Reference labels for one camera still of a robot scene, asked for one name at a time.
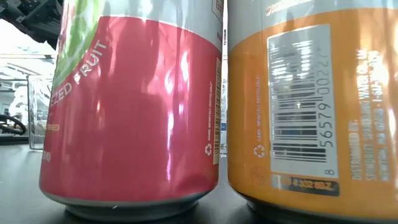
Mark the red soda can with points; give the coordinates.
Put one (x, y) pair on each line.
(124, 109)

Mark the orange soda can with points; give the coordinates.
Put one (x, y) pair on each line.
(245, 109)

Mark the black aluminium table frame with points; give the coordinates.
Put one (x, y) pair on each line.
(12, 140)

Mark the clear plastic bin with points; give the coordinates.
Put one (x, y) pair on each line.
(37, 124)

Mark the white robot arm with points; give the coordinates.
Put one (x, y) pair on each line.
(19, 105)

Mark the long light bar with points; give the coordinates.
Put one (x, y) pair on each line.
(25, 56)

